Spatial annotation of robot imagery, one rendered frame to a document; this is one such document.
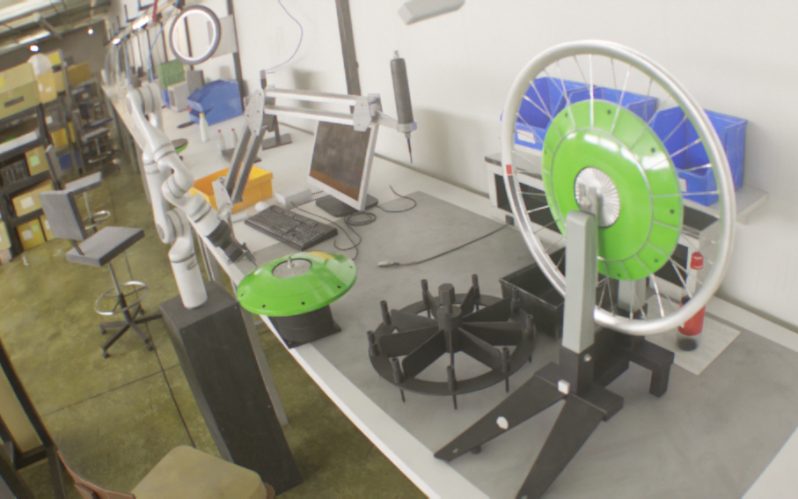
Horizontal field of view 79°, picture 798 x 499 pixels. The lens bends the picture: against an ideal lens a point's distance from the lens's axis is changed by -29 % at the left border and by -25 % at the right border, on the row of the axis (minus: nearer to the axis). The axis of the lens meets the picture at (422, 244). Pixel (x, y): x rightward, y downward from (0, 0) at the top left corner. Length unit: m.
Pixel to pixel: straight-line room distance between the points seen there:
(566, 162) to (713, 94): 0.60
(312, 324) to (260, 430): 0.81
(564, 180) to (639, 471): 0.54
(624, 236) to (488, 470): 0.47
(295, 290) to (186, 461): 0.66
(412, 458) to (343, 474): 1.33
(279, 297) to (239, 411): 0.80
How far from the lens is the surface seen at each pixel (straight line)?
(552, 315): 1.42
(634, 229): 1.00
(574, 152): 1.04
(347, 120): 1.62
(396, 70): 1.51
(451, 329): 1.33
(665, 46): 1.59
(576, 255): 1.02
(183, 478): 1.74
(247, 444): 2.27
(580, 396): 1.14
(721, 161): 0.91
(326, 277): 1.50
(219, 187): 2.07
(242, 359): 2.10
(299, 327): 1.55
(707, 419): 1.24
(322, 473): 2.53
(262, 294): 1.50
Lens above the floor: 1.73
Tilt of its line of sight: 24 degrees down
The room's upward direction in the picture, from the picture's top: 8 degrees counter-clockwise
